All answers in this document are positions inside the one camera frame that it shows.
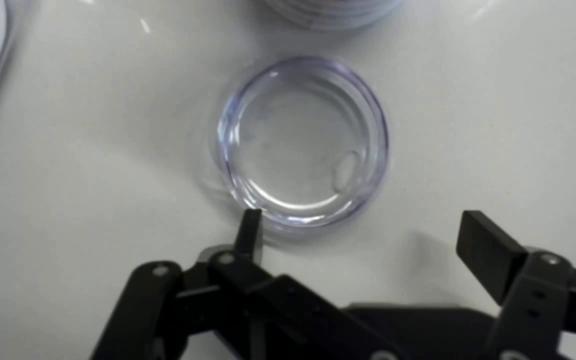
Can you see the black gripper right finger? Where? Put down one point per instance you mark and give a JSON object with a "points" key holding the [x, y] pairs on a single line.
{"points": [[533, 286]]}

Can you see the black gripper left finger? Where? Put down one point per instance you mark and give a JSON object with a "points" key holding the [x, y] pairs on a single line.
{"points": [[226, 293]]}

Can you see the clear round plastic lid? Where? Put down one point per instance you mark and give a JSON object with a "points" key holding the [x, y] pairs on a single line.
{"points": [[304, 140]]}

